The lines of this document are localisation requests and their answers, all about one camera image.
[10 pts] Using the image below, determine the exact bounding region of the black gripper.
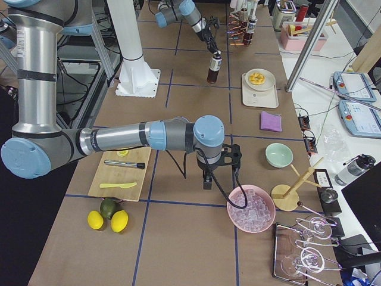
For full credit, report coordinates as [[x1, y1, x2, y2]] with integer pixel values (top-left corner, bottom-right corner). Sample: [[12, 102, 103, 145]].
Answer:
[[196, 144, 242, 189], [195, 16, 220, 54]]

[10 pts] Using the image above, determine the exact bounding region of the tea bottle white cap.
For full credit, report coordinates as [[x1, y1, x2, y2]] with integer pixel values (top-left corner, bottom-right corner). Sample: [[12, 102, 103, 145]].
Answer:
[[207, 51, 222, 84]]

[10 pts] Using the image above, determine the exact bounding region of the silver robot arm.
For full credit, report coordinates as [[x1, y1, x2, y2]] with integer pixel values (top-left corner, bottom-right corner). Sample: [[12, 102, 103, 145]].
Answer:
[[1, 1, 242, 191], [155, 0, 221, 58]]

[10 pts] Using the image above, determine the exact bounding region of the front tea bottle in rack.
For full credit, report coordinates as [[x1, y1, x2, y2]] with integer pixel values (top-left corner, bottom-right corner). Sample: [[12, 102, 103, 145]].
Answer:
[[243, 15, 257, 46]]

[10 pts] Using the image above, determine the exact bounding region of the cream rectangular tray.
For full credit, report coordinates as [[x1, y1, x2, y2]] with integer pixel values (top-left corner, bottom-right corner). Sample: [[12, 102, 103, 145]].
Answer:
[[242, 73, 279, 108]]

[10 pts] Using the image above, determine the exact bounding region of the black glass rack tray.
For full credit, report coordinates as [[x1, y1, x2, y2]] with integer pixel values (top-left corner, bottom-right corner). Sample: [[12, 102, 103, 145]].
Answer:
[[272, 216, 342, 285]]

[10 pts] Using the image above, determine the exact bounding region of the glazed twisted donut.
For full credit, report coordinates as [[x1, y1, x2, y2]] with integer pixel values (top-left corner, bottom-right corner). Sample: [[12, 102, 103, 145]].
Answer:
[[249, 72, 266, 85]]

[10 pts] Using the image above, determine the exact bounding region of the pink bowl with ice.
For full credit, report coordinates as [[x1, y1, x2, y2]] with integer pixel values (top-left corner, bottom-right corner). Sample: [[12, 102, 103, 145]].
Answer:
[[227, 185, 276, 234]]

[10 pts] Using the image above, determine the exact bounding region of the cream round plate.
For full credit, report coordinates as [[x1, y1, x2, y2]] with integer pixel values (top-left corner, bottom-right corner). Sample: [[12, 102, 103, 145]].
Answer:
[[243, 69, 276, 91]]

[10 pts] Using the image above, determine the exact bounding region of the mint green bowl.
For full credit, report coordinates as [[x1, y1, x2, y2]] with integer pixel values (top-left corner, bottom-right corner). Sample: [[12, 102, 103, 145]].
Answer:
[[265, 143, 293, 168]]

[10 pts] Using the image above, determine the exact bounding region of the wooden mug tree stand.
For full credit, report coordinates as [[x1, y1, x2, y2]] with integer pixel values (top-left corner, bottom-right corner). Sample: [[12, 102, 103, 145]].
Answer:
[[271, 157, 324, 212]]

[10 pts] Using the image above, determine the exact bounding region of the silver toaster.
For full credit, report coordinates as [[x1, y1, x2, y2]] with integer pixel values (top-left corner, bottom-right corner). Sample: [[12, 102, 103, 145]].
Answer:
[[272, 0, 296, 32]]

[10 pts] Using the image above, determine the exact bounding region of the pink storage bin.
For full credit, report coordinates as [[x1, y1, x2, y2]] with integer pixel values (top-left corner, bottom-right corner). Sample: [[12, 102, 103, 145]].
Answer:
[[280, 24, 328, 51]]

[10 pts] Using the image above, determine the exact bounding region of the yellow plastic knife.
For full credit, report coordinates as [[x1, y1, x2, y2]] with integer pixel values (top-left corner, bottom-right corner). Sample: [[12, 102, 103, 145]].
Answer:
[[99, 182, 137, 189]]

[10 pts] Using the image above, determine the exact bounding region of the purple folded cloth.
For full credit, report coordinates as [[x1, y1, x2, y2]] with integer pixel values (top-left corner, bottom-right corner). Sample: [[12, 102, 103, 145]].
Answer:
[[260, 111, 282, 132]]

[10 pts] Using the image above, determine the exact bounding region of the wooden cutting board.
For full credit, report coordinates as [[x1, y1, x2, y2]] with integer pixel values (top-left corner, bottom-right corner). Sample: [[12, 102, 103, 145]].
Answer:
[[88, 147, 151, 201]]

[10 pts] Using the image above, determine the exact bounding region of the lemon slice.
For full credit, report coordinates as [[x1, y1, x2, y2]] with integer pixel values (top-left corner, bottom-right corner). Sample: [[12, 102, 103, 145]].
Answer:
[[116, 150, 129, 157]]

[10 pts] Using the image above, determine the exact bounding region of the right yellow lemon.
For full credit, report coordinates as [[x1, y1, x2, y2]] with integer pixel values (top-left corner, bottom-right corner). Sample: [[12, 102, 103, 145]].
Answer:
[[111, 210, 129, 233]]

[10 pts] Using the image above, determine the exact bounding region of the yellow lemon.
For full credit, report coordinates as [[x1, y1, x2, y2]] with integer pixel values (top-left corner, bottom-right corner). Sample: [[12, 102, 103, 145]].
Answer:
[[87, 210, 104, 230], [111, 210, 129, 233]]

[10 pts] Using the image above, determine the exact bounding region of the green avocado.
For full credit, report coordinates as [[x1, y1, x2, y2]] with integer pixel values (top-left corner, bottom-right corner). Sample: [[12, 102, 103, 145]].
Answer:
[[99, 198, 118, 220]]

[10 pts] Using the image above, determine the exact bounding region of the left yellow lemon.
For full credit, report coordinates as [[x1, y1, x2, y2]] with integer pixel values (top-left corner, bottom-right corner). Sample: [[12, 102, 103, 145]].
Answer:
[[87, 210, 104, 230]]

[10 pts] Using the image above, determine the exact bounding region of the small metal cup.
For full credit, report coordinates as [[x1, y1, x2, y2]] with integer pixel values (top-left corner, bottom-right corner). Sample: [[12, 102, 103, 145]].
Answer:
[[320, 188, 338, 204]]

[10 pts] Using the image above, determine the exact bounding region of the far teach pendant tablet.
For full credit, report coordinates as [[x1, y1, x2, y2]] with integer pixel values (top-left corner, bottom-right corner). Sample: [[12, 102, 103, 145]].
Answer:
[[333, 71, 376, 102]]

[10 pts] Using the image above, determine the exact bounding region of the teach pendant tablet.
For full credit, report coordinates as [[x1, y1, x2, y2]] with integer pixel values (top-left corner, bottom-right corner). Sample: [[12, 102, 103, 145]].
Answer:
[[333, 71, 376, 102], [338, 100, 380, 139]]

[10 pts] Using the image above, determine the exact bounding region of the clear water bottle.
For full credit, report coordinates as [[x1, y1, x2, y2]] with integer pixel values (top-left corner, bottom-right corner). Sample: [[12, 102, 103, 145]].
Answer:
[[334, 154, 376, 186]]

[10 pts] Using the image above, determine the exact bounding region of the near teach pendant tablet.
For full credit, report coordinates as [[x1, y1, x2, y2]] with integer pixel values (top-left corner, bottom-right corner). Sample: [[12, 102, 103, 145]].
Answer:
[[338, 100, 380, 139]]

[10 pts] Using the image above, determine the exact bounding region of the copper wire bottle rack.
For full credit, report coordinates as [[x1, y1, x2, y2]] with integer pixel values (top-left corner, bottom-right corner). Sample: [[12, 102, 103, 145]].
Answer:
[[227, 10, 251, 46]]

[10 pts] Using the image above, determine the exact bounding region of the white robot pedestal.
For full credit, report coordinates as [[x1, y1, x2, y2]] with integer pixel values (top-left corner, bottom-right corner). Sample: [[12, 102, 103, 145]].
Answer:
[[107, 0, 161, 98]]

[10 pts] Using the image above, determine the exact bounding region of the aluminium frame post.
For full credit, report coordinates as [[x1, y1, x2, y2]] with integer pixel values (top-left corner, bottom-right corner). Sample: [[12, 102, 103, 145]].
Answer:
[[285, 0, 339, 92]]

